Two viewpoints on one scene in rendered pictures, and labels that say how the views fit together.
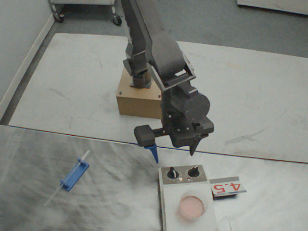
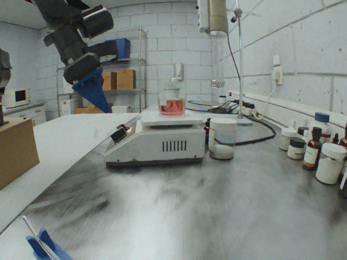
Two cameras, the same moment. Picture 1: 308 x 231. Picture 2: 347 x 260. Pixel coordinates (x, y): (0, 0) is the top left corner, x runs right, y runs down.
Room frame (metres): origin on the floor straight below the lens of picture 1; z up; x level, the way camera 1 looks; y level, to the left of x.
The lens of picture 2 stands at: (0.18, 0.31, 1.06)
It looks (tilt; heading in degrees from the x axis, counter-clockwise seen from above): 15 degrees down; 263
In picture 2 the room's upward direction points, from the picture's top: straight up
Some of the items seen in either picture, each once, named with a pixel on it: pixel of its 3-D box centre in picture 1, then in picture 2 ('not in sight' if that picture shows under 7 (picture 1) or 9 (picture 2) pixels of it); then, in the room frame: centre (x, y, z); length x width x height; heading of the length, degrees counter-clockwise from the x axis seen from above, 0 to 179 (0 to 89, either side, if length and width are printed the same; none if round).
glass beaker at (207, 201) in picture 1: (193, 207); (171, 97); (0.14, -0.08, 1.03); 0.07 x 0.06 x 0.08; 89
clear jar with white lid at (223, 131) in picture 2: not in sight; (222, 138); (0.03, -0.05, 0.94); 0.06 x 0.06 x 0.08
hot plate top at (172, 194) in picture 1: (189, 208); (168, 117); (0.14, -0.08, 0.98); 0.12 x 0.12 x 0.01; 3
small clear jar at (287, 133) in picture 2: not in sight; (288, 139); (-0.17, -0.05, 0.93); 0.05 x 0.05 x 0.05
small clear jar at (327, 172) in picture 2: not in sight; (331, 163); (-0.14, 0.13, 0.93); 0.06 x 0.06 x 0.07
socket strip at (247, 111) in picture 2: not in sight; (241, 106); (-0.37, -0.73, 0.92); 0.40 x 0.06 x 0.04; 81
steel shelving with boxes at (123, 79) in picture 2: not in sight; (98, 93); (1.01, -2.44, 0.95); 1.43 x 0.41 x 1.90; 171
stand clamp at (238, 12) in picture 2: not in sight; (235, 15); (-0.21, -0.48, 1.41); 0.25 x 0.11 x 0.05; 171
